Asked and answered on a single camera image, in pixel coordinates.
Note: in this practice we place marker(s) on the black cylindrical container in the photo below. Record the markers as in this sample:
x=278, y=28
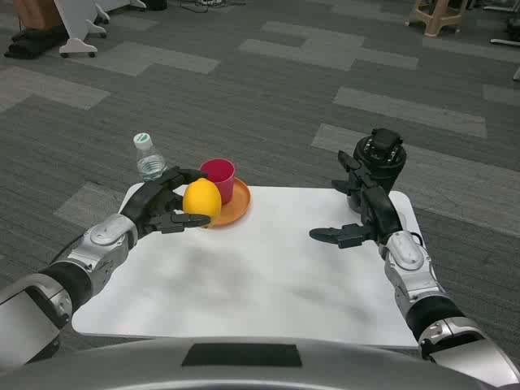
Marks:
x=380, y=164

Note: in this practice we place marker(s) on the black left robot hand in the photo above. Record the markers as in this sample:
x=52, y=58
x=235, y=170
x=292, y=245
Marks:
x=148, y=201

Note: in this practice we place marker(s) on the orange plastic plate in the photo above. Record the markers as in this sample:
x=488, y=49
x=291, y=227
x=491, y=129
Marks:
x=233, y=207

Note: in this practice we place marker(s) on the beige plastic stool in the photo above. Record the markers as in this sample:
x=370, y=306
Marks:
x=436, y=14

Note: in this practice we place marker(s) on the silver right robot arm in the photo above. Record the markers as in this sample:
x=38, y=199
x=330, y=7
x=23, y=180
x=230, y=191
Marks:
x=430, y=300

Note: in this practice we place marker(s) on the white desk leg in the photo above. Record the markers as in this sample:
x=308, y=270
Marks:
x=505, y=40

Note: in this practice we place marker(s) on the white stand with casters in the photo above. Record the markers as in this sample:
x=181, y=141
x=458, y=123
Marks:
x=79, y=24

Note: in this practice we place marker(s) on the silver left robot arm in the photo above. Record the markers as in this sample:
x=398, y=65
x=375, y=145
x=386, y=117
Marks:
x=61, y=276

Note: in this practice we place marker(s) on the silver robot chest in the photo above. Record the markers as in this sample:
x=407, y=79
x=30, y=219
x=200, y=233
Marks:
x=243, y=363

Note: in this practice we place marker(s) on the clear plastic water bottle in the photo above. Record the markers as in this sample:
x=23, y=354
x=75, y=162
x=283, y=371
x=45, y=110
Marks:
x=148, y=159

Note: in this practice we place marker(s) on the brown wooden cabinet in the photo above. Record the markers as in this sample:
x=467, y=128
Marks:
x=36, y=14

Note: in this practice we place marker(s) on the pink plastic cup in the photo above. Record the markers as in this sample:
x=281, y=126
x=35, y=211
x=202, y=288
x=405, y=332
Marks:
x=219, y=178

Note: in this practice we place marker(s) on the yellow lemon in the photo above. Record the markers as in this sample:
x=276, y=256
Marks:
x=202, y=201

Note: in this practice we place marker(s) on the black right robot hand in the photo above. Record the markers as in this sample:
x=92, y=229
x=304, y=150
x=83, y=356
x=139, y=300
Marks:
x=375, y=203

